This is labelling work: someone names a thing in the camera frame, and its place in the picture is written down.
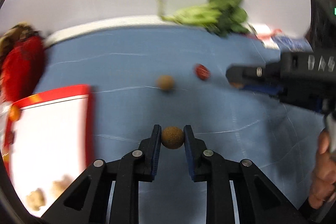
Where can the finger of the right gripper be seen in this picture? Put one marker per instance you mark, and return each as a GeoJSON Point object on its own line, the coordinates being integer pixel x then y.
{"type": "Point", "coordinates": [272, 91]}
{"type": "Point", "coordinates": [259, 75]}

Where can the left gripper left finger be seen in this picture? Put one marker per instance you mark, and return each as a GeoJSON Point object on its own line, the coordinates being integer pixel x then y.
{"type": "Point", "coordinates": [108, 188]}

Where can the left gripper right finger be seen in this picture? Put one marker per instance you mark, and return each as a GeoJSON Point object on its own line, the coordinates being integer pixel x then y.
{"type": "Point", "coordinates": [236, 188]}

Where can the pale ginger piece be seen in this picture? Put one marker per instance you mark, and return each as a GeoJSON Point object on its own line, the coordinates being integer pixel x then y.
{"type": "Point", "coordinates": [36, 199]}
{"type": "Point", "coordinates": [59, 186]}

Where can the red jujube top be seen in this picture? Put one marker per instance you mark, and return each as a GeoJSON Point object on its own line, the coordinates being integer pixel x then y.
{"type": "Point", "coordinates": [202, 72]}

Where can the small orange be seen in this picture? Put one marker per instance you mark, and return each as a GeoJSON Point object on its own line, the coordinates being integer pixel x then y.
{"type": "Point", "coordinates": [15, 113]}

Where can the right hand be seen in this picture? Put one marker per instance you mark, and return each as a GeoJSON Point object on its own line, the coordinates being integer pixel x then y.
{"type": "Point", "coordinates": [323, 176]}

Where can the blue printed plastic wrapper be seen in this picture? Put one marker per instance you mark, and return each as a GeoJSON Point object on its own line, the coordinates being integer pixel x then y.
{"type": "Point", "coordinates": [288, 44]}

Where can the white red paper packet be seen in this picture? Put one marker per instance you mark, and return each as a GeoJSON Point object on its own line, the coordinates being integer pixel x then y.
{"type": "Point", "coordinates": [265, 34]}

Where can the red white shallow box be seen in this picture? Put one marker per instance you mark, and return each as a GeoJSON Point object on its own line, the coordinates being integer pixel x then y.
{"type": "Point", "coordinates": [52, 138]}

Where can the green bok choy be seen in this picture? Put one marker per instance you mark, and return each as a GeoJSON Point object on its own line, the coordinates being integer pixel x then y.
{"type": "Point", "coordinates": [218, 17]}

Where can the blue quilted mat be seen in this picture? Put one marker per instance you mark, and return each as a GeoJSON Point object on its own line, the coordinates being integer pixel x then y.
{"type": "Point", "coordinates": [122, 67]}

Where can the floral brown cloth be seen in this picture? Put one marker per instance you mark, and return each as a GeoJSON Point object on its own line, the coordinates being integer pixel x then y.
{"type": "Point", "coordinates": [20, 31]}

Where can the red drawstring pouch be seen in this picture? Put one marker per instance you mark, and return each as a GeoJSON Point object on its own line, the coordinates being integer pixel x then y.
{"type": "Point", "coordinates": [23, 68]}

